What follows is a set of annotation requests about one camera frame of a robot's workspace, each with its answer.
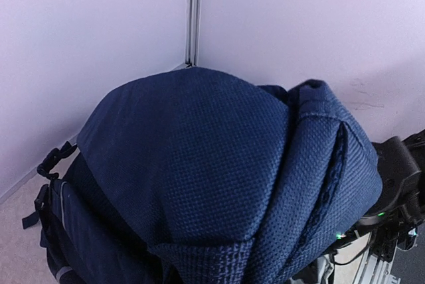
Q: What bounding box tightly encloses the navy blue student backpack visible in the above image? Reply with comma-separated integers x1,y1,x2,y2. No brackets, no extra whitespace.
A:
23,67,383,283

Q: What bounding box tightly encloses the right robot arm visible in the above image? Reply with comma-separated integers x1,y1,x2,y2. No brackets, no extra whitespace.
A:
325,131,424,262

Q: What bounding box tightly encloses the right aluminium frame post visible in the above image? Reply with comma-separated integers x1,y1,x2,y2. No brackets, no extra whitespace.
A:
185,0,201,67

